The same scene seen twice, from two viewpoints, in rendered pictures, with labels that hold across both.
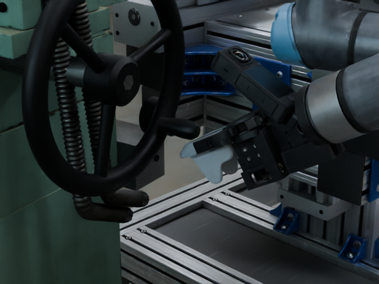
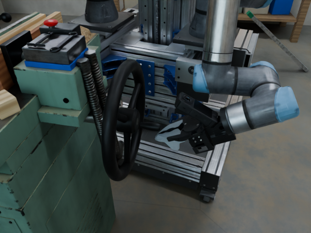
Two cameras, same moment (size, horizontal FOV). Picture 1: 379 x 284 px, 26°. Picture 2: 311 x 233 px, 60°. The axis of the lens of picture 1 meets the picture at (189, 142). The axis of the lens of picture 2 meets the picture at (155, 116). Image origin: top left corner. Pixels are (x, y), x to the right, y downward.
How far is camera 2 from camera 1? 51 cm
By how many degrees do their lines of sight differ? 25
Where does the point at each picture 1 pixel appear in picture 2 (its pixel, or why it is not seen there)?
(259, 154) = (202, 141)
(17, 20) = (76, 106)
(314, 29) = (217, 79)
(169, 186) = not seen: hidden behind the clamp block
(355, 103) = (255, 122)
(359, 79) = (257, 111)
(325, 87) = (238, 114)
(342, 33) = (230, 81)
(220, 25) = (117, 46)
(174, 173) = not seen: hidden behind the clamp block
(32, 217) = (80, 170)
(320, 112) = (237, 125)
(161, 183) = not seen: hidden behind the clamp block
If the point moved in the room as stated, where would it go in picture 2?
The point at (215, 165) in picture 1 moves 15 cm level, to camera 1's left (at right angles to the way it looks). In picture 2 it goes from (176, 144) to (123, 159)
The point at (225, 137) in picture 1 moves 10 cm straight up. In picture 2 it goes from (187, 137) to (190, 104)
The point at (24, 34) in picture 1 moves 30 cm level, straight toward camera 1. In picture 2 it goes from (82, 112) to (163, 216)
